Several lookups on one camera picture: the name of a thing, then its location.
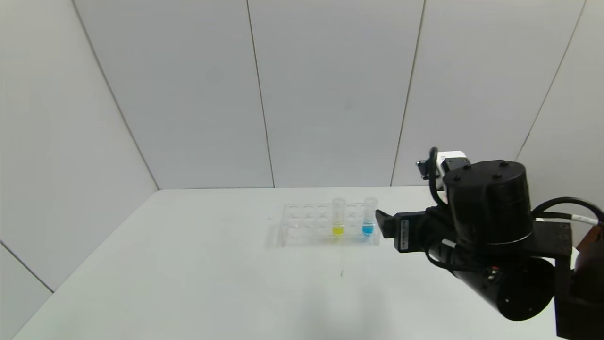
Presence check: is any clear plastic test tube rack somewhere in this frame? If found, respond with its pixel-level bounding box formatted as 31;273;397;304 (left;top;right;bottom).
278;201;383;247

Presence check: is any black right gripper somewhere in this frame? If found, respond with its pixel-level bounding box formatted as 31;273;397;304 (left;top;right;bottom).
375;206;449;254

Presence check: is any test tube with yellow pigment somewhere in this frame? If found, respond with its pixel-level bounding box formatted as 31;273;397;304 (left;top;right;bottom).
332;197;346;237

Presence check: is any test tube with blue pigment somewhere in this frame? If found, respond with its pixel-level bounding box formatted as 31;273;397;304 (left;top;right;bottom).
362;197;378;237

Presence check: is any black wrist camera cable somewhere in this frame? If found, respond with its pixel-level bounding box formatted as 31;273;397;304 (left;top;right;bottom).
427;147;448;206

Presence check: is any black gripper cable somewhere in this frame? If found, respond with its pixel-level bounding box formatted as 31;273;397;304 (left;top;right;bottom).
532;197;604;225

